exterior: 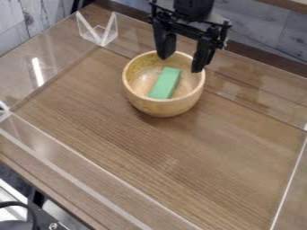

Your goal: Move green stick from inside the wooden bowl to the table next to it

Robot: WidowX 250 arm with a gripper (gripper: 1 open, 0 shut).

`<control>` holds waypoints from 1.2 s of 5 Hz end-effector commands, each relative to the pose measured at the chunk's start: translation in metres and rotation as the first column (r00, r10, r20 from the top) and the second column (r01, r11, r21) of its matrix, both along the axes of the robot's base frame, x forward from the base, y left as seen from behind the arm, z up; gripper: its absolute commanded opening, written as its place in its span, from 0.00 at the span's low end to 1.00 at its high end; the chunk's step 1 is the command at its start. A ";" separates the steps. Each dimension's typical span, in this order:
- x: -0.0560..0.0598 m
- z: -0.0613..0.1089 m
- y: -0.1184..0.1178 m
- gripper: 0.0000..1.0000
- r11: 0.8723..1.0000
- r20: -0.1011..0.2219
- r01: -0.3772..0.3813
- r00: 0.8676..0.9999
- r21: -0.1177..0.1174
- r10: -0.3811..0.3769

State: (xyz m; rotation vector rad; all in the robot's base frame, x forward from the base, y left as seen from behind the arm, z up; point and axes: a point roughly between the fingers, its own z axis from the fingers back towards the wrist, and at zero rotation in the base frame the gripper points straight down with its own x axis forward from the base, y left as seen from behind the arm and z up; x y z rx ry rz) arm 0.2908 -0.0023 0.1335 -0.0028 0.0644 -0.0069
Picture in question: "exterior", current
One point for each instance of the green rectangular stick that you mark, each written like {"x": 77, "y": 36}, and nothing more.
{"x": 166, "y": 83}

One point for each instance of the clear acrylic corner bracket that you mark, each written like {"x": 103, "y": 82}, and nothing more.
{"x": 99, "y": 35}

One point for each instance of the black table leg bracket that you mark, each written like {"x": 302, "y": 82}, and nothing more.
{"x": 47, "y": 222}

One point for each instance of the clear acrylic tray wall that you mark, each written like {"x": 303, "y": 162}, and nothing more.
{"x": 222, "y": 168}

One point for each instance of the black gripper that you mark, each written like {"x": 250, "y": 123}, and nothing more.
{"x": 193, "y": 19}

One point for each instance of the wooden bowl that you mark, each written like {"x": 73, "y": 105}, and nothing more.
{"x": 141, "y": 75}

